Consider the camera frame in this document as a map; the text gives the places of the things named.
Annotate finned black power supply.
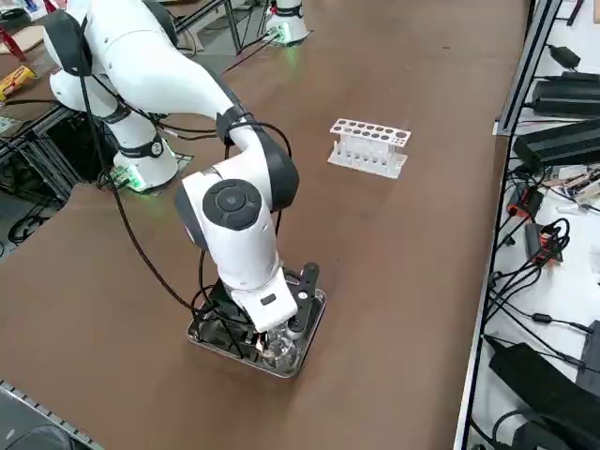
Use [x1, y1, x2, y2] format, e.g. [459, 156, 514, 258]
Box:
[513, 119, 600, 171]
[532, 72, 600, 119]

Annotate black cable with ferrite bead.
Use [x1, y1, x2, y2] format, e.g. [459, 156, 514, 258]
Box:
[487, 299, 594, 335]

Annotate steel tray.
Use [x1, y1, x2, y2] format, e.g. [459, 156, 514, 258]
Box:
[186, 274, 328, 379]

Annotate aluminium frame profile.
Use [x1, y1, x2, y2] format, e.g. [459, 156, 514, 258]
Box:
[0, 382, 109, 450]

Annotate large black power adapter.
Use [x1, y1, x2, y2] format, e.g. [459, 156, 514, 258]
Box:
[489, 341, 600, 450]

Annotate black orange power connector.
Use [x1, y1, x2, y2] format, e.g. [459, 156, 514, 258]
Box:
[523, 222, 564, 267]

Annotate white test tube rack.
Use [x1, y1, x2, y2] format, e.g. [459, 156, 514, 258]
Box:
[326, 117, 413, 180]

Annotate yellow snack packet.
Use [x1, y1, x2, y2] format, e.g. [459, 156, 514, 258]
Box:
[0, 65, 38, 102]

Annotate aluminium camera post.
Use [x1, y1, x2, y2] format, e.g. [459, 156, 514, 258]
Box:
[494, 0, 563, 137]

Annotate small black power adapter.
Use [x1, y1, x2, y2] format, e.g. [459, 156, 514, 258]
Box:
[547, 44, 582, 69]

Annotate black red-marked box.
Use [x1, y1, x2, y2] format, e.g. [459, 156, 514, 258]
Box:
[505, 185, 546, 220]

